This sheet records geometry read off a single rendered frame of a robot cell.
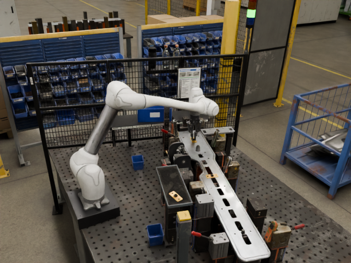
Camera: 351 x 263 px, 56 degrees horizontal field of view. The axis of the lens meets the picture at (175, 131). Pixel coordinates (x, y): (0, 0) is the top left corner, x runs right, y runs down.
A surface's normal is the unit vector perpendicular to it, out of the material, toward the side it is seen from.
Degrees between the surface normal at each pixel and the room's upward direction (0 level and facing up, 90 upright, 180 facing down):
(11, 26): 90
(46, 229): 0
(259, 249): 0
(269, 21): 91
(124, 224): 0
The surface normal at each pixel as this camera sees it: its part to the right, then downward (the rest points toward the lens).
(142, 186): 0.03, -0.87
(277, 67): 0.48, 0.45
